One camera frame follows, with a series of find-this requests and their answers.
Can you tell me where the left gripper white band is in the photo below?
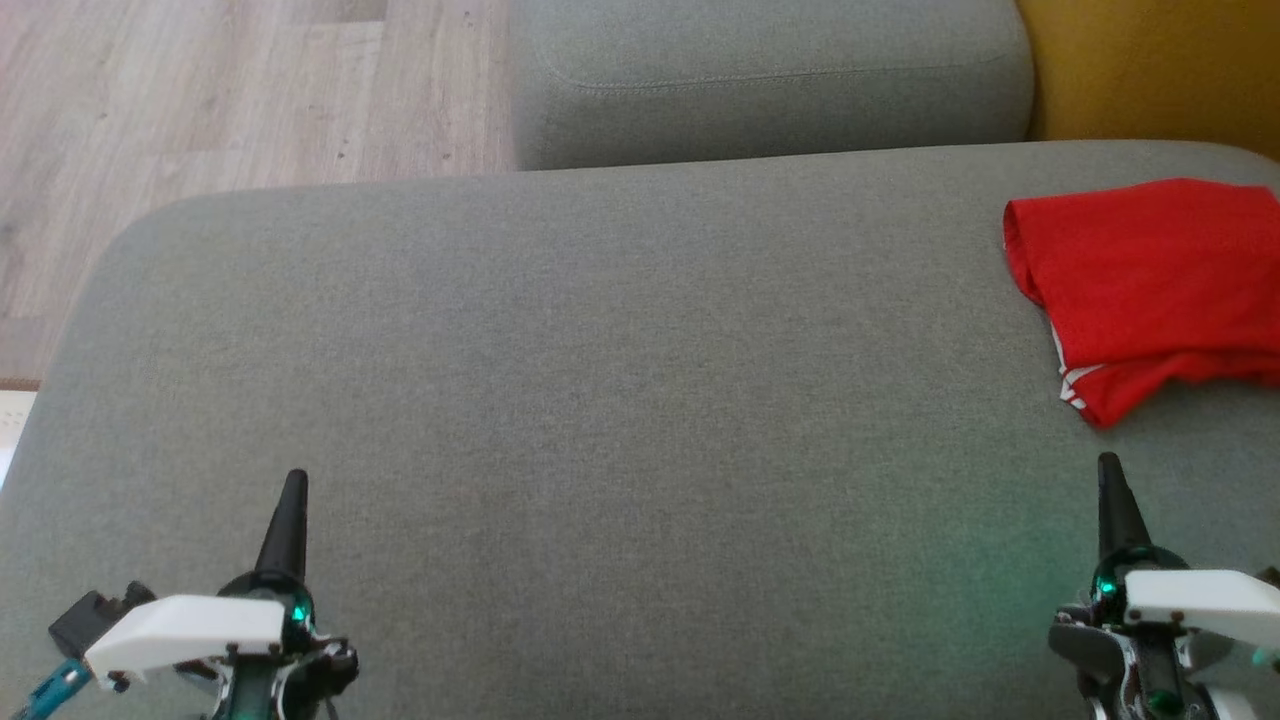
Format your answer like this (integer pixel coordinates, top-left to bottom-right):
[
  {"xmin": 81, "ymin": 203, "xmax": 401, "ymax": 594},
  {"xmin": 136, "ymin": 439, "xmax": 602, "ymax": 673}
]
[{"xmin": 85, "ymin": 468, "xmax": 359, "ymax": 720}]

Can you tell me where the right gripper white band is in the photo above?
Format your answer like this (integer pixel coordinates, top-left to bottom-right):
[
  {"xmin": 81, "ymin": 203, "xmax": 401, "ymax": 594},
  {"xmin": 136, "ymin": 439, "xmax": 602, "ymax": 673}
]
[{"xmin": 1048, "ymin": 452, "xmax": 1280, "ymax": 720}]

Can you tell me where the red jersey with white sleeves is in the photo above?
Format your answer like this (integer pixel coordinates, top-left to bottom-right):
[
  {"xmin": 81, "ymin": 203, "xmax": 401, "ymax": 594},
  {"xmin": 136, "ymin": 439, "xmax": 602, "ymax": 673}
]
[{"xmin": 1003, "ymin": 178, "xmax": 1280, "ymax": 429}]

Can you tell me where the pale floor rug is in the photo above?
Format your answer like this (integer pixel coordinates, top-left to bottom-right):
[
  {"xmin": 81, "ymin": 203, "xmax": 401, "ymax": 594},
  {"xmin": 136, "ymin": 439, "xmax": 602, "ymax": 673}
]
[{"xmin": 0, "ymin": 390, "xmax": 39, "ymax": 491}]

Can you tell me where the large grey sofa chaise cushion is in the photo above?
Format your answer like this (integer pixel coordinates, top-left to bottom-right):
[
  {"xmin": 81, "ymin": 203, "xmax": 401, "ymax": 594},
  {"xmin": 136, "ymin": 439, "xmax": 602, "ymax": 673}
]
[{"xmin": 0, "ymin": 140, "xmax": 1280, "ymax": 720}]

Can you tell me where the yellow sofa backrest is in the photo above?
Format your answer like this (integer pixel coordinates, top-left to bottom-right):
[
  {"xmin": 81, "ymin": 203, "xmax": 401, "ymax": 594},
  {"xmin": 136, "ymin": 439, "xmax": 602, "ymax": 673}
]
[{"xmin": 1015, "ymin": 0, "xmax": 1280, "ymax": 161}]

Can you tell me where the grey sofa seat cushion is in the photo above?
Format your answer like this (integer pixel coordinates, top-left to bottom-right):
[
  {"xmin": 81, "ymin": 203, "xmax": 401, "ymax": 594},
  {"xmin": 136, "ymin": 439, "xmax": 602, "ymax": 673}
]
[{"xmin": 510, "ymin": 0, "xmax": 1036, "ymax": 171}]

